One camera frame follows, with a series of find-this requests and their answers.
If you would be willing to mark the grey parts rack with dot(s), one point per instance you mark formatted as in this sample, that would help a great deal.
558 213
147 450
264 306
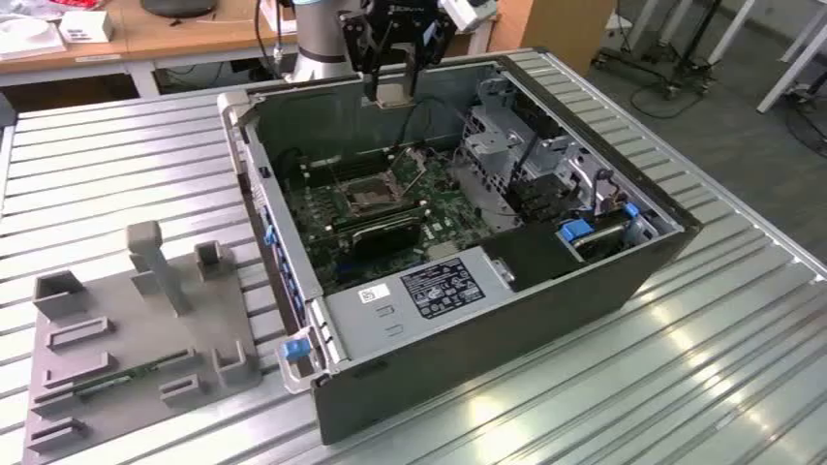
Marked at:
130 349

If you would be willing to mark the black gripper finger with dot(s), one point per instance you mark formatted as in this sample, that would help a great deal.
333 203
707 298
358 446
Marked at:
371 87
415 72

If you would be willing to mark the green RAM stick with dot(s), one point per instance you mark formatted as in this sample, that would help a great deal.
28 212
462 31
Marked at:
371 223
123 378

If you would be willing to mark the white table frame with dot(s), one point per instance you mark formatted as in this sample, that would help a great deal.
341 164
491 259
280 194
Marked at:
794 72

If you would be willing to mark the white flat carton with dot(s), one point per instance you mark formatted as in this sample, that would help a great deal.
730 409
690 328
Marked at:
28 41

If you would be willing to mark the silver CPU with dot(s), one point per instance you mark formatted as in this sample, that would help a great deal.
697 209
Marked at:
394 99

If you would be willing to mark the dark round object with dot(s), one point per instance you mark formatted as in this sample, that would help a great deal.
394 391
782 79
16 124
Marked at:
178 7

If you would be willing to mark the red white packet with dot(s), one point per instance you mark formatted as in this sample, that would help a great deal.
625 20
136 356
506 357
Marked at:
71 5

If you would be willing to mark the blue case latch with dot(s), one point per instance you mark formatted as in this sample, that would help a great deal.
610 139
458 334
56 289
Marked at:
294 350

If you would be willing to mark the silver drive cage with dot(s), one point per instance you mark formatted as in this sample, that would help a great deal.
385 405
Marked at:
491 140

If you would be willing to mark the silver chipset heat sink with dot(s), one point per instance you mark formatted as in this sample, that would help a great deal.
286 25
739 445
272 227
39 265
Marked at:
445 252

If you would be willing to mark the CPU socket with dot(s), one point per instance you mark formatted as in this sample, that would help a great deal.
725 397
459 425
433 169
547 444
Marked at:
371 198

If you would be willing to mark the blue disk carrier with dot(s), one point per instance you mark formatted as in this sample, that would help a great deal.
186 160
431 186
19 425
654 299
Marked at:
575 230

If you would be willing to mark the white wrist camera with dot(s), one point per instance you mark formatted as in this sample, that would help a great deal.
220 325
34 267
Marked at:
469 14

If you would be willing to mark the black wheeled stand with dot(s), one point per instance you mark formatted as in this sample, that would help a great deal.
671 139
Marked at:
686 71

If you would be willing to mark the silver power supply unit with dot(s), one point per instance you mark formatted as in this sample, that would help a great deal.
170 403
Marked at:
369 329

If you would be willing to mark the wooden cabinet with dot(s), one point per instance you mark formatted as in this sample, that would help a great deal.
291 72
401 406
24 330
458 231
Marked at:
562 34

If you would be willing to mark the small white box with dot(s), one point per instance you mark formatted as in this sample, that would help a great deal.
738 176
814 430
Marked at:
84 26

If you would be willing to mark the green motherboard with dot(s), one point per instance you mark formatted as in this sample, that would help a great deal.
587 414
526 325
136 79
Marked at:
446 213

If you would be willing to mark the black open PC case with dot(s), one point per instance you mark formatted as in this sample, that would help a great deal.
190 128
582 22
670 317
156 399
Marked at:
485 368

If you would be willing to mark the wooden desk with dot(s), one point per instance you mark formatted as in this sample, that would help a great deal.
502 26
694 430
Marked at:
194 34

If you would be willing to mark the black fan graphics card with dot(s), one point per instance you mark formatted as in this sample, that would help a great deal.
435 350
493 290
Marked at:
385 237

